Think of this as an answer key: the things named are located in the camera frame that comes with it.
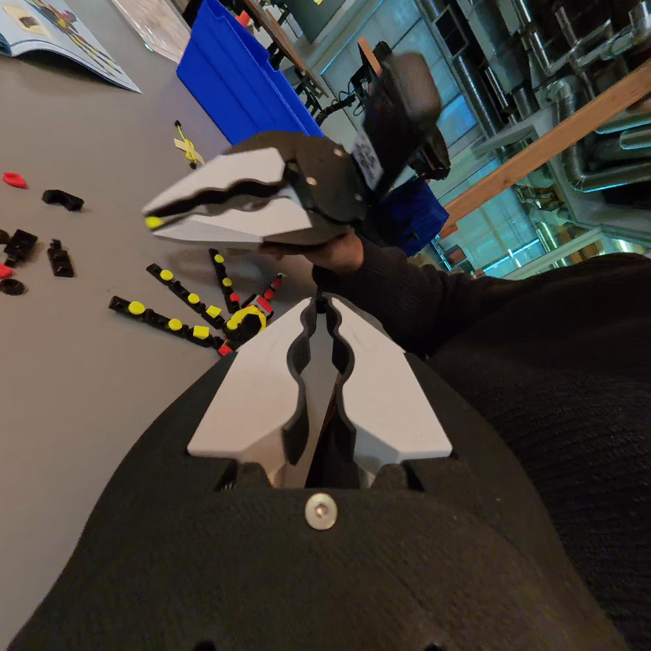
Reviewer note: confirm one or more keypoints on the blue plastic bin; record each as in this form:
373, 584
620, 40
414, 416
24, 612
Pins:
234, 76

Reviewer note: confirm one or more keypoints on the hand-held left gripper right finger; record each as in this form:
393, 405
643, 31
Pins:
391, 402

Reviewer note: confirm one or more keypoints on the lego instruction booklet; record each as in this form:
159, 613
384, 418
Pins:
61, 40

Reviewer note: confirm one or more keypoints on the person's right forearm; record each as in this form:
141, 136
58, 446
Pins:
407, 295

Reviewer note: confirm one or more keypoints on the pile of loose lego pieces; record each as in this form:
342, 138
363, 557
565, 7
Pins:
61, 259

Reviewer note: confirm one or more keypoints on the metal ventilation ducts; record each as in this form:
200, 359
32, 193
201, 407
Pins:
574, 162

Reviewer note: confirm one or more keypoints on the wooden beam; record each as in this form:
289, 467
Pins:
559, 137

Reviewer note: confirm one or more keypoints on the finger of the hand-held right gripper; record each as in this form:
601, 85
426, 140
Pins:
254, 224
224, 170

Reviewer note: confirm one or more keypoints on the person's right hand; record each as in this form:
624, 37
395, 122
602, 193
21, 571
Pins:
335, 254

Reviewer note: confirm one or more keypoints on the yellow round lego stud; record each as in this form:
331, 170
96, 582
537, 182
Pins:
154, 223

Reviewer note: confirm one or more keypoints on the yellow tape piece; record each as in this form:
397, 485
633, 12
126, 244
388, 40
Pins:
196, 157

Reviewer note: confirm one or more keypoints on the lego spider model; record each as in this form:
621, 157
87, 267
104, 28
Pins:
173, 323

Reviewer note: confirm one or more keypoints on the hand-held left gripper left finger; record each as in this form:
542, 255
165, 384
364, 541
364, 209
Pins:
249, 402

